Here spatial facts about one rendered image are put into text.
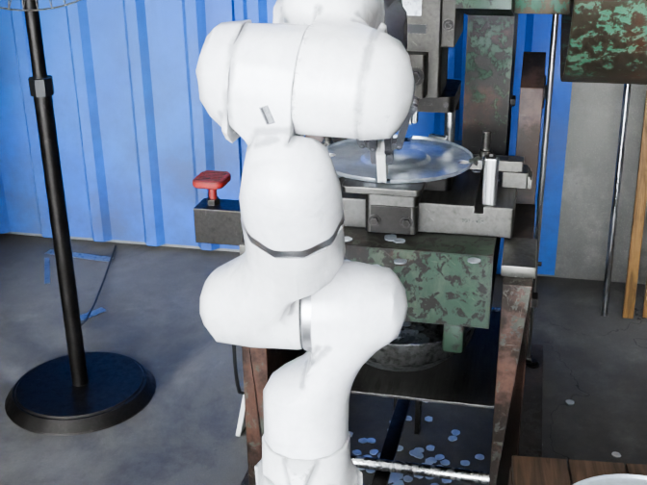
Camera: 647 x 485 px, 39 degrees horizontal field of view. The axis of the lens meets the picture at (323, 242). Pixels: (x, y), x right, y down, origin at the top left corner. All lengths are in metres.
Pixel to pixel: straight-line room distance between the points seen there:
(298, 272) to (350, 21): 0.26
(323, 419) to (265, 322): 0.16
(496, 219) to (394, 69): 0.87
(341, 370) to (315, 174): 0.32
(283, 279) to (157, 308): 1.98
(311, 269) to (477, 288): 0.74
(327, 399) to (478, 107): 1.00
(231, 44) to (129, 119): 2.39
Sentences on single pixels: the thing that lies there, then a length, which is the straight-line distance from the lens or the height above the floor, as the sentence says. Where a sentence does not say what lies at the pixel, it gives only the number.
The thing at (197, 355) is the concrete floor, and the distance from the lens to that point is 2.65.
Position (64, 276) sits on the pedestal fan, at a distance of 2.36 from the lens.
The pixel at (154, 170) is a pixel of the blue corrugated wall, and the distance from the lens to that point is 3.28.
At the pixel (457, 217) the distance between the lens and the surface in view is 1.72.
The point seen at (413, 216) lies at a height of 0.69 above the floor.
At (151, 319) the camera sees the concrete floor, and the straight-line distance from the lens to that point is 2.88.
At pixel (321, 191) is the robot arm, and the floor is 0.99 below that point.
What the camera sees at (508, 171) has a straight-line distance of 1.82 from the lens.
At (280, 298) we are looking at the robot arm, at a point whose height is 0.84.
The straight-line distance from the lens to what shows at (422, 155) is 1.72.
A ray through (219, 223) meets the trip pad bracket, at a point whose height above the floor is 0.68.
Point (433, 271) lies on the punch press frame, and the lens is 1.66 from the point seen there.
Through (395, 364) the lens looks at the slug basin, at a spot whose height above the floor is 0.35.
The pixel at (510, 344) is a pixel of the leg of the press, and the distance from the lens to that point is 1.65.
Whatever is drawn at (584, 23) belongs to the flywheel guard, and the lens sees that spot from 1.46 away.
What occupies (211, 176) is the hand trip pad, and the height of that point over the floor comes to 0.76.
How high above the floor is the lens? 1.28
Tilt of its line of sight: 22 degrees down
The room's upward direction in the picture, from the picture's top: 1 degrees counter-clockwise
